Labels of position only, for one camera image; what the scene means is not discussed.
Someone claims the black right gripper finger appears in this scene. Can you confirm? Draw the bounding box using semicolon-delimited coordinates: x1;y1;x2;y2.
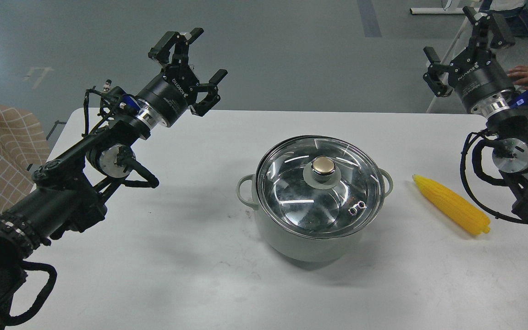
462;6;516;62
423;46;452;98

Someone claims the grey-green steel pot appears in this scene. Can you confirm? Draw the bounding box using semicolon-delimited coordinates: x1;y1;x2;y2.
236;135;394;263

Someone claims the yellow corn cob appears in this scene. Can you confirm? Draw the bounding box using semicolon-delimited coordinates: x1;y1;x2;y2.
412;175;490;236

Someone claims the glass pot lid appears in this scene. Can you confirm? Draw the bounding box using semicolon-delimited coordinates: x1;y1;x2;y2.
255;135;393;239

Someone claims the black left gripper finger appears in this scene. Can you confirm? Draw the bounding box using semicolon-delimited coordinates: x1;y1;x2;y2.
148;27;204;74
189;69;228;117

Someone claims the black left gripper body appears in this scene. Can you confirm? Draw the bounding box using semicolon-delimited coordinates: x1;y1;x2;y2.
136;65;199;127

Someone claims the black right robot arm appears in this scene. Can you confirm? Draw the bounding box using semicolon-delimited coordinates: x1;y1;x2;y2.
423;6;528;225

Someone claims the beige checkered cloth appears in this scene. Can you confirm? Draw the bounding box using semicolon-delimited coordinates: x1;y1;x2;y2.
0;105;51;213

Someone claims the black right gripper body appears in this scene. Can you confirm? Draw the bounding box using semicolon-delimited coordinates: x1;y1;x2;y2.
448;50;515;114

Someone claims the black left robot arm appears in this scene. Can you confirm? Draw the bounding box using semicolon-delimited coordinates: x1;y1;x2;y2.
0;27;228;330

